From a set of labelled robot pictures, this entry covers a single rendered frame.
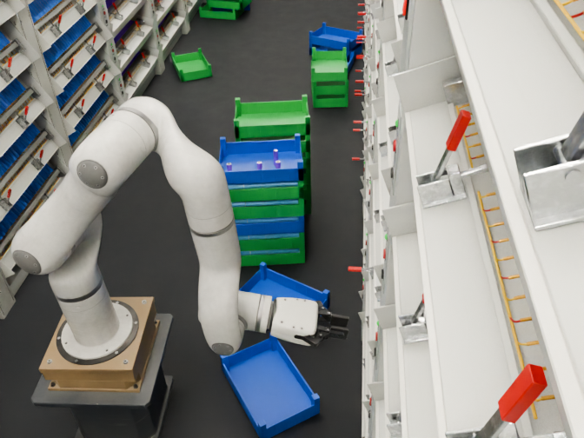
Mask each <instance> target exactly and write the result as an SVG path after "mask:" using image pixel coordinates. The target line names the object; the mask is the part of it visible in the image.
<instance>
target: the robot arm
mask: <svg viewBox="0 0 584 438"><path fill-rule="evenodd" d="M151 151H155V152H156V153H157V154H158V155H159V156H160V157H161V159H162V163H163V170H164V173H165V175H166V178H167V180H168V182H169V184H170V186H171V188H172V189H173V190H174V191H175V192H176V193H177V194H178V195H179V196H180V197H181V199H182V203H183V206H184V209H185V213H186V216H187V219H188V223H189V228H190V232H191V235H192V238H193V242H194V244H195V248H196V253H197V256H198V259H199V264H200V273H199V285H198V308H199V309H198V320H199V322H200V323H201V324H202V330H203V333H204V336H205V338H206V341H207V343H208V345H209V346H210V348H211V349H212V350H213V351H214V352H215V353H217V354H219V355H233V354H234V353H235V352H236V351H237V350H238V349H239V348H240V346H241V344H242V339H243V336H244V331H245V330H250V331H255V332H260V333H265V334H266V329H269V332H271V333H270V335H272V336H274V337H276V338H279V339H282V340H284V341H287V342H293V343H297V344H301V345H306V346H313V347H315V348H316V347H317V346H318V344H319V343H320V342H321V341H323V340H325V339H328V338H329V337H333V338H337V339H343V340H346V339H347V336H348V329H347V328H346V327H347V325H348V320H349V317H348V316H345V315H335V314H332V312H331V311H329V310H327V309H326V308H325V307H323V305H322V302H321V301H310V300H305V299H299V298H288V297H279V298H276V299H275V300H274V301H271V299H272V296H270V295H260V294H255V293H250V292H245V291H240V290H239V281H240V273H241V264H242V258H241V250H240V245H239V240H238V235H237V230H236V222H235V218H234V212H233V208H232V203H231V200H230V194H229V187H228V183H227V179H226V176H225V173H224V170H223V168H222V166H221V164H220V163H219V162H218V161H217V160H216V159H215V158H214V157H213V156H212V155H210V154H209V153H207V152H206V151H204V150H203V149H201V148H199V147H198V146H196V145H195V144H193V143H192V142H191V141H190V140H189V139H188V138H187V137H186V136H185V135H184V134H183V133H182V132H181V131H180V129H179V127H178V126H177V124H176V121H175V119H174V117H173V115H172V113H171V112H170V110H169V108H168V107H167V106H166V105H165V104H163V103H162V102H160V101H158V100H156V99H155V98H152V97H147V96H137V97H133V98H131V99H129V100H128V101H126V102H125V103H123V104H122V105H121V106H120V107H119V108H118V109H117V110H115V111H114V112H113V113H112V114H111V115H110V116H109V117H108V118H107V119H106V120H105V121H103V122H102V123H101V124H100V125H99V126H98V127H97V128H96V129H95V130H94V131H93V132H92V133H91V134H89V135H88V136H87V137H86V138H85V139H84V141H83V142H82V143H81V144H80V145H79V146H78V148H77V149H76V150H75V152H74V153H73V155H72V156H71V158H70V160H69V169H70V171H69V172H68V174H67V175H66V177H65V178H64V179H63V181H62V182H61V184H60V185H59V186H58V188H57V189H56V190H55V192H54V193H53V194H52V195H51V196H50V198H49V199H48V200H47V201H46V202H45V203H44V204H43V206H42V207H41V208H40V209H39V210H38V211H37V212H36V213H35V214H34V215H33V216H32V217H31V218H30V219H29V221H27V222H26V223H25V224H24V225H23V226H22V228H20V229H19V230H18V231H17V233H16V234H15V236H14V238H13V240H12V243H11V254H12V257H13V259H14V261H15V263H16V264H17V266H19V267H20V268H21V269H22V270H24V271H25V272H28V273H30V274H32V275H47V274H49V282H50V286H51V288H52V291H53V293H54V295H55V297H56V299H57V301H58V303H59V306H60V308H61V310H62V311H63V314H64V316H65V318H66V321H67V323H66V324H65V326H64V328H63V332H62V337H61V340H62V345H63V348H64V349H65V351H66V352H67V353H68V354H69V355H71V356H73V357H75V358H78V359H84V360H91V359H96V358H101V357H104V356H106V355H109V354H111V353H113V352H114V351H116V350H117V349H119V348H120V347H121V346H122V345H123V344H124V343H125V342H126V341H127V340H128V338H129V336H130V334H131V331H132V329H133V320H132V316H131V314H130V312H129V311H128V310H127V309H126V308H125V307H124V306H122V305H120V304H117V303H113V302H112V301H111V299H110V295H109V292H108V290H107V288H106V286H105V283H104V280H103V277H102V275H101V272H100V269H99V268H98V265H97V257H98V253H99V249H100V243H101V237H102V229H103V221H102V214H101V211H102V210H103V209H104V208H105V206H106V205H107V204H108V203H109V202H110V200H111V199H112V198H113V197H114V196H115V194H116V192H117V191H118V190H119V188H120V187H121V186H122V185H123V184H124V182H125V181H126V180H127V179H128V178H129V176H130V175H131V174H132V173H133V172H134V171H135V170H136V168H137V167H138V166H139V165H140V164H141V163H142V162H143V160H144V159H145V158H146V157H147V156H148V155H149V154H150V152H151ZM320 315H321V316H320ZM317 322H329V324H330V325H334V326H339V327H344V328H339V327H334V326H331V328H328V327H323V326H320V325H317ZM318 331H322V332H318ZM314 337H315V338H314Z"/></svg>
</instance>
